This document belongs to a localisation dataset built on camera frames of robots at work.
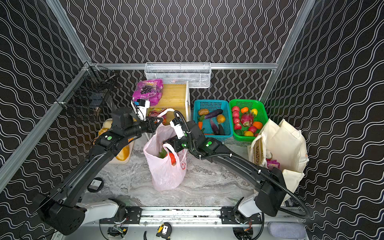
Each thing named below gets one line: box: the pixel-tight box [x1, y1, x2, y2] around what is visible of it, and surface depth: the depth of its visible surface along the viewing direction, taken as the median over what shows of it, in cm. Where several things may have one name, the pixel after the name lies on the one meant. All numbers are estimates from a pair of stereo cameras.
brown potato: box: [198, 108, 210, 116], surface depth 119 cm
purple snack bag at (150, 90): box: [132, 78, 164, 107], surface depth 79 cm
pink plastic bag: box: [143, 108, 188, 192], surface depth 74 cm
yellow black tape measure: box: [156, 222, 172, 239], surface depth 70 cm
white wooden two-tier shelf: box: [150, 81, 191, 122], surface depth 83 cm
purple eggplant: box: [204, 109, 223, 119], surface depth 116 cm
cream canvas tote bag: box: [249, 118, 310, 205], surface depth 76 cm
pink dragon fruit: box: [240, 112, 254, 127], surface depth 108 cm
